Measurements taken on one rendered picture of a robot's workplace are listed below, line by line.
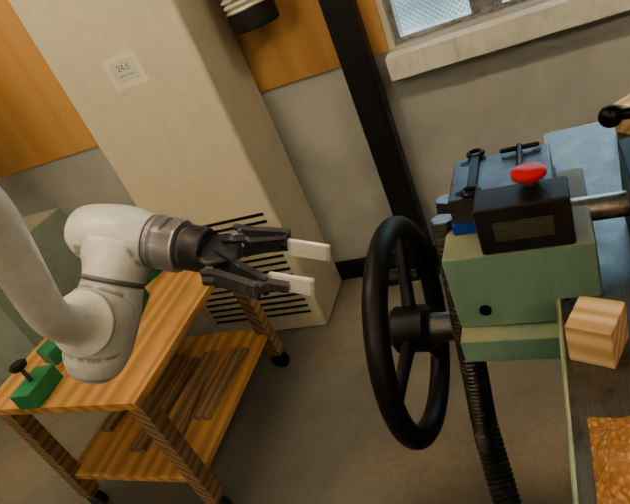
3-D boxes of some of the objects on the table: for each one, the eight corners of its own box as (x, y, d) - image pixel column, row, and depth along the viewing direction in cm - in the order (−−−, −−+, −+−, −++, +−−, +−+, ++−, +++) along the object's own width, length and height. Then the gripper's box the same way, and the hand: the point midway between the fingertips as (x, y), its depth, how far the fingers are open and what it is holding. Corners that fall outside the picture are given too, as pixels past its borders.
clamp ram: (561, 225, 58) (549, 152, 54) (640, 214, 55) (635, 135, 50) (567, 277, 51) (554, 198, 47) (658, 268, 48) (653, 182, 44)
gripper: (147, 267, 76) (300, 295, 71) (210, 194, 92) (340, 212, 86) (158, 306, 81) (302, 335, 75) (216, 230, 96) (340, 249, 91)
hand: (305, 266), depth 81 cm, fingers open, 8 cm apart
